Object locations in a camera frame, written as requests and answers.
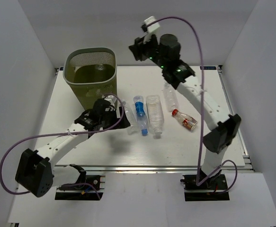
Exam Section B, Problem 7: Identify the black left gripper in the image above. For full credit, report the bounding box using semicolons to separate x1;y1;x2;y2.
100;106;130;130

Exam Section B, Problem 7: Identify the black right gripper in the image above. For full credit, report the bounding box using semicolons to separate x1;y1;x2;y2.
129;31;168;70

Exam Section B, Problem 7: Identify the clear ribbed plastic bottle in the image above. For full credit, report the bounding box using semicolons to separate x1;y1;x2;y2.
122;101;140;135

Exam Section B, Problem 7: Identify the blue label plastic bottle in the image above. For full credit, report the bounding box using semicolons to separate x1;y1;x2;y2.
134;96;148;136

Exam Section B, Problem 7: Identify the white cap large clear bottle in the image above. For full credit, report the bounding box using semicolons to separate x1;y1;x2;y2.
146;95;164;138

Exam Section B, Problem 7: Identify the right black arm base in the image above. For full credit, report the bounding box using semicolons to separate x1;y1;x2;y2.
180;174;230;201

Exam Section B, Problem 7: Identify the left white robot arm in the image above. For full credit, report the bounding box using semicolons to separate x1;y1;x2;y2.
15;94;125;198

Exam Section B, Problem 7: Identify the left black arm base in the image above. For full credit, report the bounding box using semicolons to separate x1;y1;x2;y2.
52;164;105;201

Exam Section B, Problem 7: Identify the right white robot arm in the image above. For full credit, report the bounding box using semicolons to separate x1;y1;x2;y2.
129;34;241;189

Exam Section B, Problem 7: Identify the green mesh waste bin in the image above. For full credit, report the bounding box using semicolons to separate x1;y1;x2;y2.
63;47;117;110

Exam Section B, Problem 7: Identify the small red cap bottle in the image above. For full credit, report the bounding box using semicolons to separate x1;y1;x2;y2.
172;109;198;131

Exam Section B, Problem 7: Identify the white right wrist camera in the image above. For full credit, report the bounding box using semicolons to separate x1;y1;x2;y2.
142;16;160;35

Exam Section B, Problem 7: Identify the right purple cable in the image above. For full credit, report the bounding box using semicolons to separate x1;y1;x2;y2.
157;16;239;193

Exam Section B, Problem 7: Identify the aluminium table frame rail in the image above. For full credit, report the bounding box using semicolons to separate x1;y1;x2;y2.
26;65;253;173

